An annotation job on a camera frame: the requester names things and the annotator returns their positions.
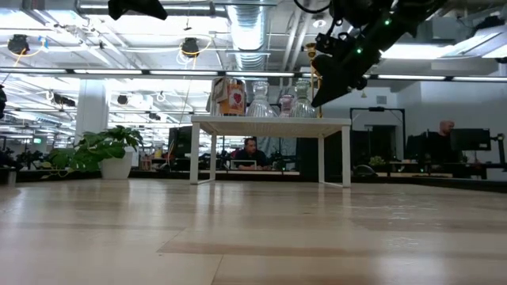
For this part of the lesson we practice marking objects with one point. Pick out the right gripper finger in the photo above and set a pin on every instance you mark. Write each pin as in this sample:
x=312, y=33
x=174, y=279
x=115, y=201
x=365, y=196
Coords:
x=346, y=79
x=328, y=75

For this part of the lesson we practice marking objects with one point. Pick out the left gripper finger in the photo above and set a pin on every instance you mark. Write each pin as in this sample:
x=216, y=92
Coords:
x=152, y=4
x=152, y=12

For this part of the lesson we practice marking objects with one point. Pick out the tall gold candlestick holder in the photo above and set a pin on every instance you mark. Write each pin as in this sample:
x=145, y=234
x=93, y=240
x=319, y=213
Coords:
x=311, y=48

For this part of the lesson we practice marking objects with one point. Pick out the clear glass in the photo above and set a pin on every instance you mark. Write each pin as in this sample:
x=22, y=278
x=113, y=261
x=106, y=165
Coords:
x=303, y=105

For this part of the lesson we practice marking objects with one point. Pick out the pink ribbed glass candle holder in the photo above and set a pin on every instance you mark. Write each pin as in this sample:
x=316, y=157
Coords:
x=286, y=107

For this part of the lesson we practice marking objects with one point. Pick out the clear ribbed glass candle holder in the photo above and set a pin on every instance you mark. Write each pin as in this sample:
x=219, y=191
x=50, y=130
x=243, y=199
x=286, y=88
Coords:
x=260, y=105

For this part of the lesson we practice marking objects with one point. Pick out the glass candle jar silver lid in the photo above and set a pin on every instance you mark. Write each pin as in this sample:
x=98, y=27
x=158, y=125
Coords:
x=235, y=99

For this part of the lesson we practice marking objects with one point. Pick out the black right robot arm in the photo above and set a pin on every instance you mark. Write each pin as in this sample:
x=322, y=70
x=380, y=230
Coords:
x=396, y=10

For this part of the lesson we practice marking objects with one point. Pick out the small white table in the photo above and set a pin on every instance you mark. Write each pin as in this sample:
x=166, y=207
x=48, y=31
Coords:
x=332, y=124

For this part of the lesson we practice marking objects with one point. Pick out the rectangular ceiling light panel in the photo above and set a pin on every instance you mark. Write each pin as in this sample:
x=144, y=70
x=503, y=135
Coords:
x=412, y=51

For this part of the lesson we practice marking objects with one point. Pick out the black ceiling-mounted device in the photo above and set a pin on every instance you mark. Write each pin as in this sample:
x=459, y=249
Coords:
x=17, y=43
x=190, y=46

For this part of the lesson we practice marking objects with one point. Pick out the long ceiling light bar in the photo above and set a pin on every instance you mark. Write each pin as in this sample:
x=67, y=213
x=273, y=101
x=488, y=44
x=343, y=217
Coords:
x=119, y=72

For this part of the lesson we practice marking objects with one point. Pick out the small green plant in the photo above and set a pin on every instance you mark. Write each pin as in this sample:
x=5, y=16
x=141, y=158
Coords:
x=377, y=160

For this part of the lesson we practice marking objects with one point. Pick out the black hanging spotlight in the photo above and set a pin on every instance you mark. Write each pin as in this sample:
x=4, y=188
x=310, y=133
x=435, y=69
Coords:
x=63, y=99
x=123, y=99

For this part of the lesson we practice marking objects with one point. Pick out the black office chair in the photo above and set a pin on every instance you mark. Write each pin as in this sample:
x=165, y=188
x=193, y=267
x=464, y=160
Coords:
x=364, y=171

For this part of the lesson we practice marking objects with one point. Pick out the white building column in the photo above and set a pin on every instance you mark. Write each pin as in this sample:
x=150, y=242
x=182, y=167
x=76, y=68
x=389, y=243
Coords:
x=92, y=107

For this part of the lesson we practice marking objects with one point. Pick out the person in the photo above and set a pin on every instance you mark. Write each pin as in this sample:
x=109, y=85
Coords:
x=443, y=140
x=251, y=155

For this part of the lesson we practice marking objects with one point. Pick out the white laptop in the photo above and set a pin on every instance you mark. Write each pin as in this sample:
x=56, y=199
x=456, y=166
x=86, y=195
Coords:
x=243, y=164

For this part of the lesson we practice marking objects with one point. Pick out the black screen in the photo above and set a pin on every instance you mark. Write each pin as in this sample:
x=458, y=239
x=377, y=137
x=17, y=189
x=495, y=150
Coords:
x=180, y=140

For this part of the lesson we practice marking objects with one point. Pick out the black office monitor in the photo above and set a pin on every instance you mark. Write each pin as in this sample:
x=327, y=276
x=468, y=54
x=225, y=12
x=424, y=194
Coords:
x=475, y=139

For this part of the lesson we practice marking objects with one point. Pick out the green plant in white pot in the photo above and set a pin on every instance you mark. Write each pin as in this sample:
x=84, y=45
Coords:
x=99, y=148

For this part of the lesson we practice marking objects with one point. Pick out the black metal gantry frame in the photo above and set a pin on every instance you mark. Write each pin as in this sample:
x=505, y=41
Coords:
x=376, y=109

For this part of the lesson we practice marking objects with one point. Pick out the silver corrugated air duct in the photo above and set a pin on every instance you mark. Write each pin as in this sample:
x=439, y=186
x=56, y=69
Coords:
x=249, y=39

